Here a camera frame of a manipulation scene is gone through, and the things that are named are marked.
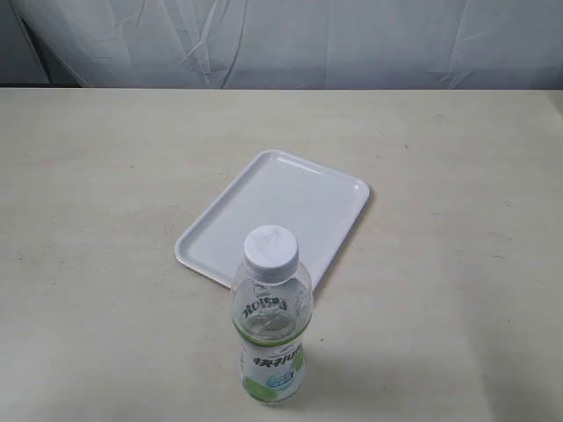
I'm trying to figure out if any clear plastic drink bottle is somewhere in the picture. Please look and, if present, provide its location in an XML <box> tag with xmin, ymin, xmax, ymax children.
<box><xmin>230</xmin><ymin>225</ymin><xmax>313</xmax><ymax>404</ymax></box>

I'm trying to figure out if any white rectangular plastic tray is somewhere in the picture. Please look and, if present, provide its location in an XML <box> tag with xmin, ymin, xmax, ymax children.
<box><xmin>174</xmin><ymin>149</ymin><xmax>371</xmax><ymax>287</ymax></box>

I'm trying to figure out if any white backdrop curtain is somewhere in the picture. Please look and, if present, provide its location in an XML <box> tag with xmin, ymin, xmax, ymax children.
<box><xmin>1</xmin><ymin>1</ymin><xmax>562</xmax><ymax>90</ymax></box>

